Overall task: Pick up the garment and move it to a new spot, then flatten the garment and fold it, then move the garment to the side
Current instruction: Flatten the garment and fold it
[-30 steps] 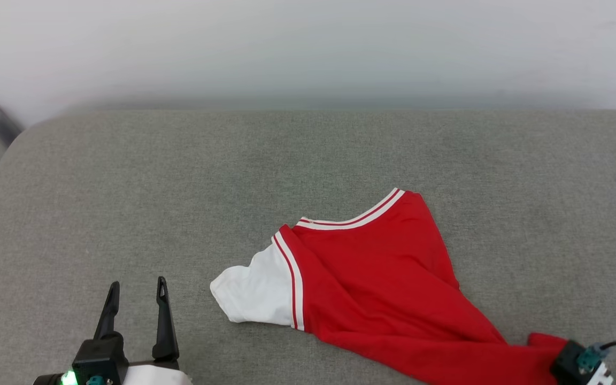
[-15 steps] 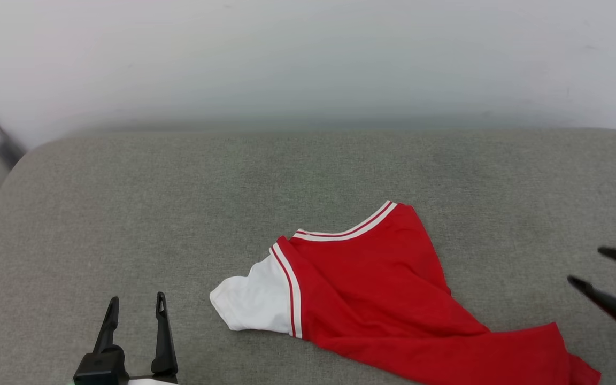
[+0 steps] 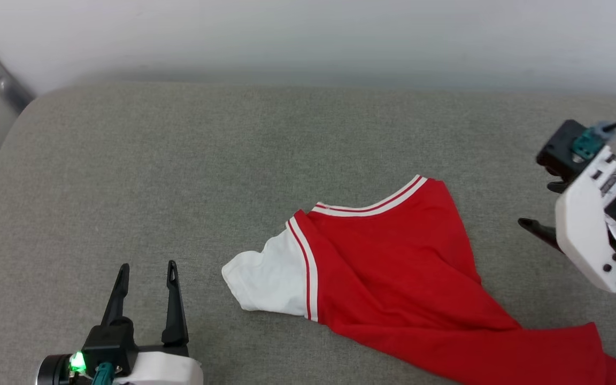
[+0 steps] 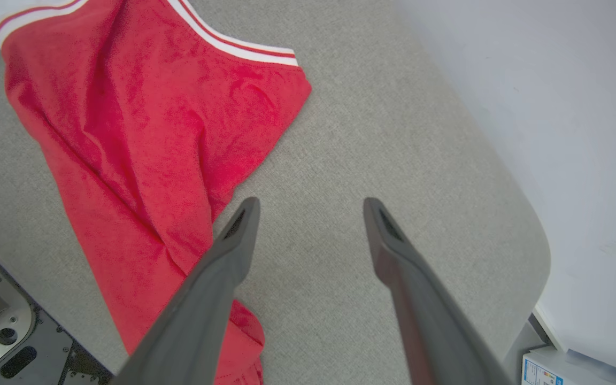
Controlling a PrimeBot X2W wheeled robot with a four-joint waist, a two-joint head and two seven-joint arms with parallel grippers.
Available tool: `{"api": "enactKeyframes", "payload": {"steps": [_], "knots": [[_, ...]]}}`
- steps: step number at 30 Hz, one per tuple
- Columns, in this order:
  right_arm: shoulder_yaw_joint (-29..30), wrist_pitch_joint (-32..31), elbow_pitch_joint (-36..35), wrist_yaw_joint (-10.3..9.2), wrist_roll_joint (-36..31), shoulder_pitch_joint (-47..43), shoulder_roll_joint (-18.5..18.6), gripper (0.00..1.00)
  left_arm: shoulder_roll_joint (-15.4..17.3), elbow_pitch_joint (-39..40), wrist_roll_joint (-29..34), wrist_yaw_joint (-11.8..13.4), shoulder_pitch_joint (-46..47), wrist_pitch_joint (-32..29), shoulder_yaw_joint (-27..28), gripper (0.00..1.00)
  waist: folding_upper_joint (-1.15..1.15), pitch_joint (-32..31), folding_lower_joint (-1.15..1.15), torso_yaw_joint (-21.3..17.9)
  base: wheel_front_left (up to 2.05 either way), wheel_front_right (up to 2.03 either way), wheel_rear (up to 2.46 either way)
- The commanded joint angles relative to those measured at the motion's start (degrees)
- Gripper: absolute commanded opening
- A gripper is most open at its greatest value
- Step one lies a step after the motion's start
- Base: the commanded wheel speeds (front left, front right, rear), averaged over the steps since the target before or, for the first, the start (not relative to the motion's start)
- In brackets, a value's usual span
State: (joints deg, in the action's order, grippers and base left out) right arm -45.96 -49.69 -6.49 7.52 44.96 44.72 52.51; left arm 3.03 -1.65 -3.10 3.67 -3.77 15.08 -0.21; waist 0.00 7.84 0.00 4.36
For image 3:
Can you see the grey fabric sofa seat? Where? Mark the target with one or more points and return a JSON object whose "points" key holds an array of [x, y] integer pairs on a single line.
{"points": [[179, 187]]}

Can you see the red white basketball jersey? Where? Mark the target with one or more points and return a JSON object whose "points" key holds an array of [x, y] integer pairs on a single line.
{"points": [[393, 267]]}

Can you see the grey metal pole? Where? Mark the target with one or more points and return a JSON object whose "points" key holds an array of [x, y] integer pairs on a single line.
{"points": [[6, 85]]}

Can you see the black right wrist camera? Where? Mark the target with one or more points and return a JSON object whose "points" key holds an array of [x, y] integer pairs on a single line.
{"points": [[559, 149]]}

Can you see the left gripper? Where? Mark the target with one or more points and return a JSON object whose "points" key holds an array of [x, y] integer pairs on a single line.
{"points": [[54, 371]]}

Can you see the white left camera bracket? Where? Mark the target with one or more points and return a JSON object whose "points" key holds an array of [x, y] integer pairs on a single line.
{"points": [[163, 371]]}

